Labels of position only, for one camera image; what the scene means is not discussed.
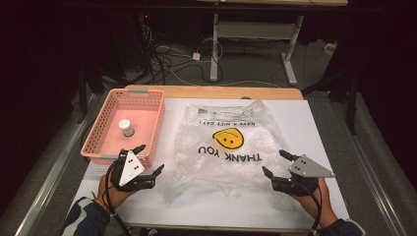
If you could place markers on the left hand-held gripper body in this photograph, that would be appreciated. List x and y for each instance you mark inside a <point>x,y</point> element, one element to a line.
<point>131,168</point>

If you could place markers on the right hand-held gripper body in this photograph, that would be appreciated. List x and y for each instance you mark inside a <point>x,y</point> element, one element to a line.
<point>308,168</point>

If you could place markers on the small jar with white lid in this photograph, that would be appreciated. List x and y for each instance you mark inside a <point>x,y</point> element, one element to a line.
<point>126,126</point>

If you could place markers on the pink plastic basket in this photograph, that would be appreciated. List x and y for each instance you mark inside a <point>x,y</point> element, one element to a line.
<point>144,114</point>

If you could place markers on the clear plastic bag with smiley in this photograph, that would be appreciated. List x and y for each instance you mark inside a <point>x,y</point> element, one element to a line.
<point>229,170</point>

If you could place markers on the person's left hand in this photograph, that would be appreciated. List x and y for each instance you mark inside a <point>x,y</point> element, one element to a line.
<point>116,196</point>

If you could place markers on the person's right hand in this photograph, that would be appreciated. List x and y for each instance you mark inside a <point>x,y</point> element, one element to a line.
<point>316,203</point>

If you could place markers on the white table sheet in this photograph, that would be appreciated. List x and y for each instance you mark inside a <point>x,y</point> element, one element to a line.
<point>314,131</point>

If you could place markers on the orange wristband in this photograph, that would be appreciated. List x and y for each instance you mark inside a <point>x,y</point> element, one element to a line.
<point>101,204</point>

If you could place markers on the black metal stand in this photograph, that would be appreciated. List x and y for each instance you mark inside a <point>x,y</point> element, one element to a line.
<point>352,105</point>

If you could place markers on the white power adapter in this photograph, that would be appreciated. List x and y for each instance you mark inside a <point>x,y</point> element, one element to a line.
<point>196,56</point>

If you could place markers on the aluminium frame rail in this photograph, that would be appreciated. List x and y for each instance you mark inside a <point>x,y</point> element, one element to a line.
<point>370,177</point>
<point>52,170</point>

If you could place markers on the white metal desk frame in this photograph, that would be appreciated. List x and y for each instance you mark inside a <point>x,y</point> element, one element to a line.
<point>214,49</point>

